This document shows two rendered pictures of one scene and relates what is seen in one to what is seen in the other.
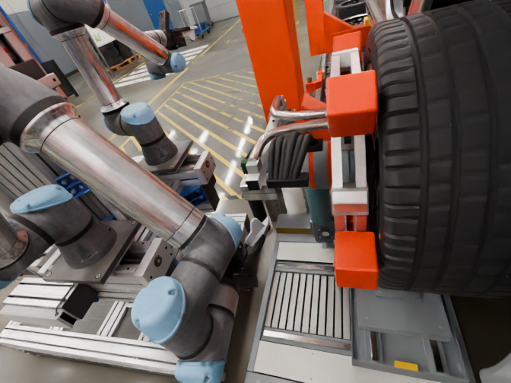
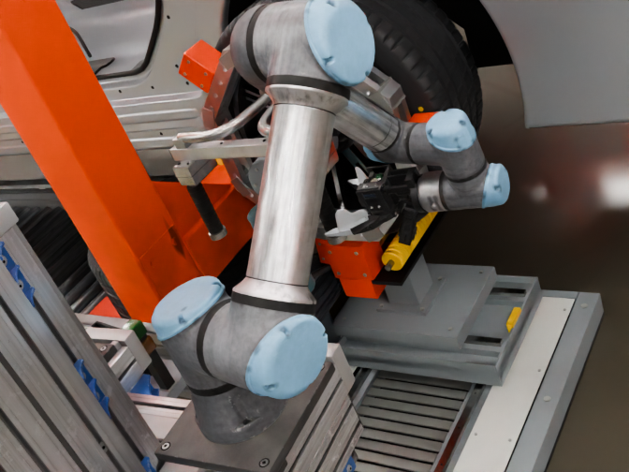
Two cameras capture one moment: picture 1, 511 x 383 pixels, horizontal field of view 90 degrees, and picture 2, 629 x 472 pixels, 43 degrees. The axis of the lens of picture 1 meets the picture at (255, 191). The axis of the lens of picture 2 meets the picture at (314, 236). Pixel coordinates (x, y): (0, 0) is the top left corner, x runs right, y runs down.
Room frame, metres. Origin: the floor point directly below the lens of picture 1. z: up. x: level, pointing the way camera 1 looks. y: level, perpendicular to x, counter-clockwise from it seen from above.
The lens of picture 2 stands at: (0.14, 1.43, 1.63)
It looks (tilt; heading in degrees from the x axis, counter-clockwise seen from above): 30 degrees down; 286
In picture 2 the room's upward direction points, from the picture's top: 23 degrees counter-clockwise
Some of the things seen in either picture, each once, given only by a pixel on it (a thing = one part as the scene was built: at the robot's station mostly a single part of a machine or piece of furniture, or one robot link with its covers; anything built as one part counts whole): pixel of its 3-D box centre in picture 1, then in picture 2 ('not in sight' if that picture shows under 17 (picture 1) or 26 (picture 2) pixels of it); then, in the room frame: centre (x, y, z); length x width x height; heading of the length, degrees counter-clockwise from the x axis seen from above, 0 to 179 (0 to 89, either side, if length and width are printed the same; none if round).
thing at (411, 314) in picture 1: (397, 267); (402, 270); (0.48, -0.43, 0.32); 0.40 x 0.30 x 0.28; 154
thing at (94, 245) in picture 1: (82, 237); (231, 384); (0.62, 0.53, 0.87); 0.15 x 0.15 x 0.10
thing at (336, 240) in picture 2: (259, 213); (325, 209); (0.51, 0.01, 0.83); 0.04 x 0.04 x 0.16
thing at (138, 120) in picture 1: (141, 121); not in sight; (1.08, 0.35, 0.98); 0.13 x 0.12 x 0.14; 47
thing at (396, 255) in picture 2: not in sight; (411, 232); (0.40, -0.31, 0.51); 0.29 x 0.06 x 0.06; 64
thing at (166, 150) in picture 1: (157, 146); not in sight; (1.07, 0.34, 0.87); 0.15 x 0.15 x 0.10
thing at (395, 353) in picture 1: (395, 303); (438, 321); (0.43, -0.40, 0.13); 0.50 x 0.36 x 0.10; 154
